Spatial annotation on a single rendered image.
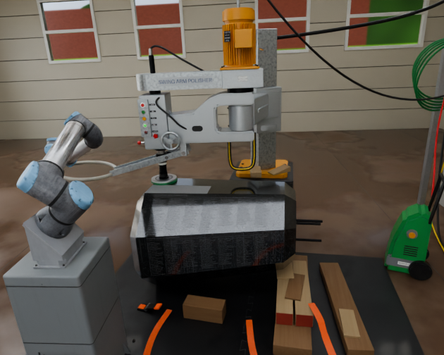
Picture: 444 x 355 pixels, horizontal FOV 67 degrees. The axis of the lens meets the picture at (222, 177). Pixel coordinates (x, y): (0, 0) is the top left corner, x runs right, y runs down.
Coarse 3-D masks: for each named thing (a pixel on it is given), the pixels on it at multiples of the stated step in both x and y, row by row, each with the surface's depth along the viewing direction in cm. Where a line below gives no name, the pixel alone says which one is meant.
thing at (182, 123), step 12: (216, 96) 250; (228, 96) 249; (240, 96) 248; (252, 96) 249; (204, 108) 253; (216, 108) 266; (168, 120) 257; (180, 120) 257; (192, 120) 256; (204, 120) 256; (216, 120) 264; (180, 132) 260; (192, 132) 259; (204, 132) 259; (216, 132) 258; (228, 132) 259; (240, 132) 259; (252, 132) 258; (180, 144) 265
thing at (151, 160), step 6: (174, 150) 281; (150, 156) 284; (162, 156) 271; (168, 156) 271; (174, 156) 271; (132, 162) 286; (138, 162) 286; (144, 162) 274; (150, 162) 274; (156, 162) 273; (114, 168) 289; (120, 168) 277; (126, 168) 277; (132, 168) 276; (138, 168) 276; (114, 174) 279
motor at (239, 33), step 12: (228, 12) 230; (240, 12) 228; (252, 12) 233; (228, 24) 233; (240, 24) 232; (252, 24) 234; (228, 36) 232; (240, 36) 228; (252, 36) 237; (228, 48) 240; (240, 48) 235; (252, 48) 239; (228, 60) 242; (240, 60) 240; (252, 60) 242
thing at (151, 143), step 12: (144, 96) 251; (156, 96) 251; (168, 96) 263; (156, 108) 254; (168, 108) 262; (156, 120) 257; (156, 132) 260; (144, 144) 265; (156, 144) 263; (168, 144) 263
